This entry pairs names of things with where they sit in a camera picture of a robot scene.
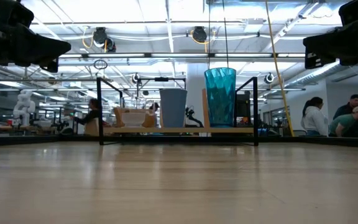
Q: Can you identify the teal faceted tumbler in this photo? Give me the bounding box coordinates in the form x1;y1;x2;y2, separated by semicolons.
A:
204;67;237;128

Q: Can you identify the blue plastic cup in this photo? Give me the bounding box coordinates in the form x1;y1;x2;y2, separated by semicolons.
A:
159;88;188;128

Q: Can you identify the wooden shelf with black legs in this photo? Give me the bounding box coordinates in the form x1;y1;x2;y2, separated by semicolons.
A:
96;76;259;146

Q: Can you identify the person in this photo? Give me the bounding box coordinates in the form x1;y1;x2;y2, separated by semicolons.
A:
328;106;358;138
333;94;358;121
73;98;103;135
301;96;331;137

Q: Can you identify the black computer tower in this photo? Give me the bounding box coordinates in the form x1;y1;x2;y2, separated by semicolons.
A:
235;91;255;127

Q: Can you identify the long white light bar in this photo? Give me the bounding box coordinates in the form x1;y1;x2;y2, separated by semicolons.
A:
57;52;306;60

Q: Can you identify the black hanging cable loop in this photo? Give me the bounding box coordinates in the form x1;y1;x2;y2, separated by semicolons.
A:
93;58;109;70

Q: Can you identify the yellow hanging cable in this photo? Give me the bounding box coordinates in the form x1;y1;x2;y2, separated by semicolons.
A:
265;0;295;137

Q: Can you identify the black aluminium table frame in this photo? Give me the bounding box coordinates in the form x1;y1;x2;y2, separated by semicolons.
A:
0;134;358;147

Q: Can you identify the black overhead camera frame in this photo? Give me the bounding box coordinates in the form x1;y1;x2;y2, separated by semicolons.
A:
136;76;187;101

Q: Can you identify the black tangled cable bundle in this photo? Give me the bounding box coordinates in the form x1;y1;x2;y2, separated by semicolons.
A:
185;105;204;128

